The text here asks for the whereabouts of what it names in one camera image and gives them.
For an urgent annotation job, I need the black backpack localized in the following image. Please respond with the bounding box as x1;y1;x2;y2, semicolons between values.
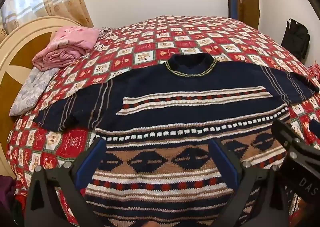
280;18;310;61

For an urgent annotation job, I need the cream and brown headboard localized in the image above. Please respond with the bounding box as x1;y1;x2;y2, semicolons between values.
0;15;83;180

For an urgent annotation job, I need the purple cloth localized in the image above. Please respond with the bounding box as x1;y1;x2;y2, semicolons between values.
0;176;17;227

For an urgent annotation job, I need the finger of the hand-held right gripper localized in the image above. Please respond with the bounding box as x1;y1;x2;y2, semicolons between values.
272;119;303;153

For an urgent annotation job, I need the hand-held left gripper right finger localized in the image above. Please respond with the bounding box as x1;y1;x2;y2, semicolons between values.
211;139;291;227

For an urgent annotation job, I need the pink folded cloth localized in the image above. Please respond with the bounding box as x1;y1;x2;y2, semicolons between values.
32;26;100;72

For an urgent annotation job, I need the grey floral cloth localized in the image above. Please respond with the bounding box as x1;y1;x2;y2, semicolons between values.
9;67;60;117

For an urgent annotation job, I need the red printed bear blanket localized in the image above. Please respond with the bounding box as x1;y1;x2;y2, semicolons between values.
6;15;320;227

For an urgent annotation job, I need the navy patterned knit sweater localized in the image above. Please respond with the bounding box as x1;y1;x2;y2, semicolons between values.
32;53;320;227

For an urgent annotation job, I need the red patterned cloth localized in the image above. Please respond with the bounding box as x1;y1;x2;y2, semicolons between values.
307;64;320;80

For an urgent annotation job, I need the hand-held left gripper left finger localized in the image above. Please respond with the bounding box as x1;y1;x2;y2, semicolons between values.
24;137;107;227

